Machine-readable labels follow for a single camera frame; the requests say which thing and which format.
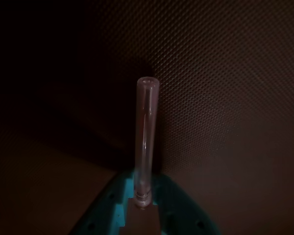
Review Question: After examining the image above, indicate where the clear plastic test tube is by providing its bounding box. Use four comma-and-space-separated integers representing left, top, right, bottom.
134, 76, 161, 210

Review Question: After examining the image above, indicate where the dark grey textured mat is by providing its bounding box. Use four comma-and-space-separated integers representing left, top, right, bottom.
0, 0, 294, 235

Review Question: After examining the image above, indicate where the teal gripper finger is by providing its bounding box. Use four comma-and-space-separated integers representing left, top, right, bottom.
151, 172, 221, 235
72, 171, 136, 235

